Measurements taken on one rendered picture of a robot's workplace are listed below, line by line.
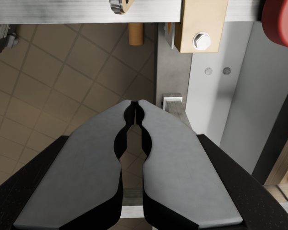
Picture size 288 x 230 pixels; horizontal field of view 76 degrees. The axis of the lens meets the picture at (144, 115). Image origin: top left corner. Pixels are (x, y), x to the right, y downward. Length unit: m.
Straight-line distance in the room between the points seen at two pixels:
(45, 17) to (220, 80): 0.45
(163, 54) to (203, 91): 0.20
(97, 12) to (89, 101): 1.08
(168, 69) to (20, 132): 1.39
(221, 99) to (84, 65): 0.85
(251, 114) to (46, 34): 1.08
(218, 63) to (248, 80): 0.09
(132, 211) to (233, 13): 0.29
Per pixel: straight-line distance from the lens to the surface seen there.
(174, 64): 0.44
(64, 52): 1.22
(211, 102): 0.60
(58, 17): 0.27
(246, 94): 0.56
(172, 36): 0.32
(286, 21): 0.25
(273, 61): 0.48
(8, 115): 1.60
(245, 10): 0.28
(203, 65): 0.54
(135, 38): 1.05
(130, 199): 0.29
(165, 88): 0.45
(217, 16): 0.26
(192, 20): 0.25
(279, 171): 0.42
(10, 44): 1.27
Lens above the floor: 1.11
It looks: 58 degrees down
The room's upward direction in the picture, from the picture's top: 178 degrees clockwise
